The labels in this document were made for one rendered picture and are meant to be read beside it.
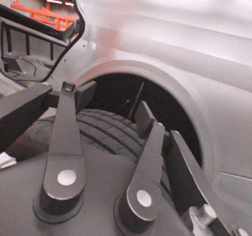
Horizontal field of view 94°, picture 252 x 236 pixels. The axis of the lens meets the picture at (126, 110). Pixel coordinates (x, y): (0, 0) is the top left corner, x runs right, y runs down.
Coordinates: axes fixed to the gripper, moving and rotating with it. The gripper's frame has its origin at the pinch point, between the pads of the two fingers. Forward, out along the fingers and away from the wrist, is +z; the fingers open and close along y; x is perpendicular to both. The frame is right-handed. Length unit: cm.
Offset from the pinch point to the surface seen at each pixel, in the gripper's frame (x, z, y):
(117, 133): -8.9, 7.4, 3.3
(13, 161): -15.7, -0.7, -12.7
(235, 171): -12, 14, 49
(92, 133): -9.1, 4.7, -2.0
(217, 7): 32.2, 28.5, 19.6
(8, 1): 95, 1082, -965
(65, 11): 227, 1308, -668
